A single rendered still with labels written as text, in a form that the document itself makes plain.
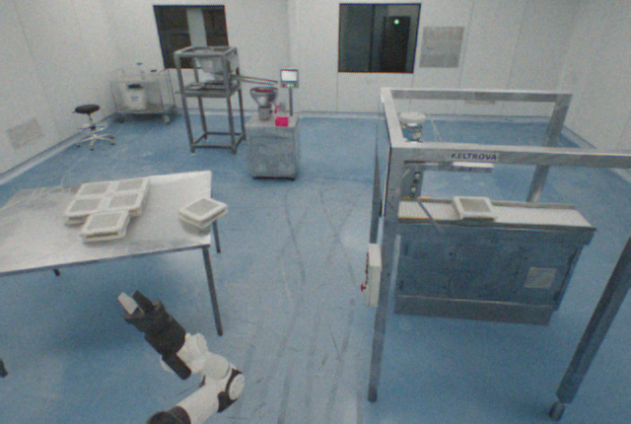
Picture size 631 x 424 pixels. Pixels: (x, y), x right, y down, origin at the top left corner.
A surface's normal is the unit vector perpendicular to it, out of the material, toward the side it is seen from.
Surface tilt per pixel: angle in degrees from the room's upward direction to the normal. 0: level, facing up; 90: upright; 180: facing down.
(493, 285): 90
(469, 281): 90
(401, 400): 0
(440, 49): 90
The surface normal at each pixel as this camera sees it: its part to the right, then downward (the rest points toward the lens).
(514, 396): 0.00, -0.88
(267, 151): -0.09, 0.47
